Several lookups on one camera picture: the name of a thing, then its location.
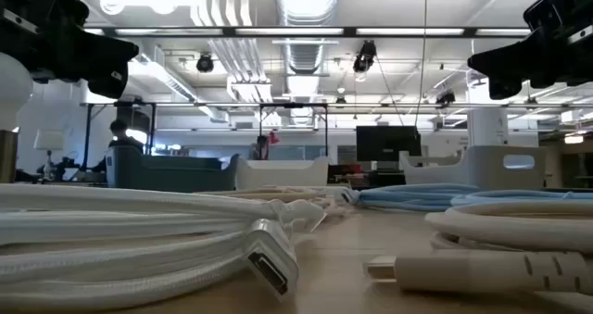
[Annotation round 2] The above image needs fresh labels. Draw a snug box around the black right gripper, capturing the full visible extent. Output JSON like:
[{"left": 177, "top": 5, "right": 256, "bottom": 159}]
[{"left": 466, "top": 24, "right": 593, "bottom": 101}]

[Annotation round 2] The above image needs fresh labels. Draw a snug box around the person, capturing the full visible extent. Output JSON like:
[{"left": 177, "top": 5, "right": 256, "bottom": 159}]
[
  {"left": 90, "top": 119, "right": 145, "bottom": 174},
  {"left": 252, "top": 135, "right": 272, "bottom": 161}
]

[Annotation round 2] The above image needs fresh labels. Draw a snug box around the white plastic bin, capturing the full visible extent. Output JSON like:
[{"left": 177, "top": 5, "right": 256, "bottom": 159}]
[{"left": 234, "top": 156, "right": 331, "bottom": 190}]

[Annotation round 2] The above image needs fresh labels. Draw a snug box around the brass lamp with white bulb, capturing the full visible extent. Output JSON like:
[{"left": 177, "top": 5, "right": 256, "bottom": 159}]
[{"left": 0, "top": 52, "right": 34, "bottom": 184}]

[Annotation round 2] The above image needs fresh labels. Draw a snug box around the black ceiling spotlight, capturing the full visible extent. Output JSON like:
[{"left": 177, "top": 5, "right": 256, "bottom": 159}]
[
  {"left": 196, "top": 53, "right": 215, "bottom": 73},
  {"left": 435, "top": 90, "right": 458, "bottom": 107},
  {"left": 352, "top": 39, "right": 377, "bottom": 73}
]

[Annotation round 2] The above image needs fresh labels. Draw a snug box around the white shade table lamp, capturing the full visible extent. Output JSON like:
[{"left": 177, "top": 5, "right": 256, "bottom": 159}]
[{"left": 32, "top": 129, "right": 66, "bottom": 182}]

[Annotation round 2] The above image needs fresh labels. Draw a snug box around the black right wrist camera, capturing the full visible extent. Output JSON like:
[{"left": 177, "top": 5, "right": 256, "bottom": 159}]
[{"left": 523, "top": 0, "right": 593, "bottom": 35}]

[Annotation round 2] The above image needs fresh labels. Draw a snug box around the white round column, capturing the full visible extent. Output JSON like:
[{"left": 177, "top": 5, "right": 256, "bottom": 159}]
[{"left": 466, "top": 107, "right": 510, "bottom": 147}]

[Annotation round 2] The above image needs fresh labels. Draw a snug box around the beige HDMI cable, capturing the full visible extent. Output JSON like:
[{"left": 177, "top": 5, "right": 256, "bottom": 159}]
[{"left": 363, "top": 199, "right": 593, "bottom": 297}]

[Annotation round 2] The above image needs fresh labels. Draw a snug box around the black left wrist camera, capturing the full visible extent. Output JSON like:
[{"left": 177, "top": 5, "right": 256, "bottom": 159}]
[{"left": 7, "top": 0, "right": 90, "bottom": 29}]

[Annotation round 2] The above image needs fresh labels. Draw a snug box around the teal plastic bin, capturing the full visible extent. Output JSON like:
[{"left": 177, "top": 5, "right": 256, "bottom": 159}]
[{"left": 105, "top": 144, "right": 241, "bottom": 194}]

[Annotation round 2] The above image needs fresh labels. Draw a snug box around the white braided HDMI cable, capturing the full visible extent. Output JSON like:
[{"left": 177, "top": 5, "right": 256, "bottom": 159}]
[{"left": 0, "top": 182, "right": 328, "bottom": 311}]

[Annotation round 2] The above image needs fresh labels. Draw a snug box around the black metal frame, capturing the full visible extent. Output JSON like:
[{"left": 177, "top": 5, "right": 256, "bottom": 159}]
[
  {"left": 82, "top": 100, "right": 158, "bottom": 171},
  {"left": 258, "top": 102, "right": 330, "bottom": 157}
]

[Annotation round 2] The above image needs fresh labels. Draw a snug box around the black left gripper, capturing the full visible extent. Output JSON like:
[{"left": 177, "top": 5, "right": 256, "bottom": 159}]
[{"left": 0, "top": 6, "right": 140, "bottom": 100}]

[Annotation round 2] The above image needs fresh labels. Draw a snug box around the overhead light bar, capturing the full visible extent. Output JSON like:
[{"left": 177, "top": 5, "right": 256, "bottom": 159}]
[{"left": 82, "top": 25, "right": 532, "bottom": 39}]

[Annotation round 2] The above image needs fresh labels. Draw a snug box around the grey plastic bin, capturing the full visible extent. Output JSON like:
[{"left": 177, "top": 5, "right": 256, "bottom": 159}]
[{"left": 398, "top": 144, "right": 548, "bottom": 190}]

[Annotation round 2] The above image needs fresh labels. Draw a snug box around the black computer monitor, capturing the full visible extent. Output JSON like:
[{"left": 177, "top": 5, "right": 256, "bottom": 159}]
[{"left": 355, "top": 125, "right": 423, "bottom": 163}]

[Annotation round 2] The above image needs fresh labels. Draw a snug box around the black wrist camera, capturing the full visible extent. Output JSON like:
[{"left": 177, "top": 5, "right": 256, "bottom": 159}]
[
  {"left": 7, "top": 0, "right": 90, "bottom": 29},
  {"left": 523, "top": 0, "right": 593, "bottom": 35}
]

